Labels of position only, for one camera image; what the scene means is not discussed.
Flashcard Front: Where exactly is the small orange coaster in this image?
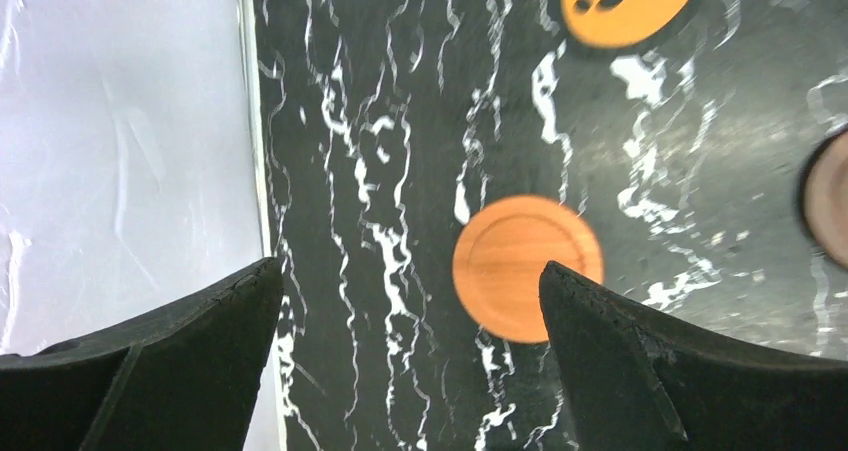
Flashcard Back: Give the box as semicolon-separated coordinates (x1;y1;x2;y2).
560;0;692;50

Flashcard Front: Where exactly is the dark brown coaster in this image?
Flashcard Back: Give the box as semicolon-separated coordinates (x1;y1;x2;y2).
798;126;847;269

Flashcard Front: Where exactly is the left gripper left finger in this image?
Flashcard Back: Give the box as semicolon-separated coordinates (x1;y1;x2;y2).
1;257;284;450

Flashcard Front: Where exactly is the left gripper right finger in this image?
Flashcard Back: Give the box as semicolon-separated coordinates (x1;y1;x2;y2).
539;261;847;450

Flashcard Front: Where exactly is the orange wooden coaster front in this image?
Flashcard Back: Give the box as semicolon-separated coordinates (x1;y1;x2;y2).
452;195;604;344

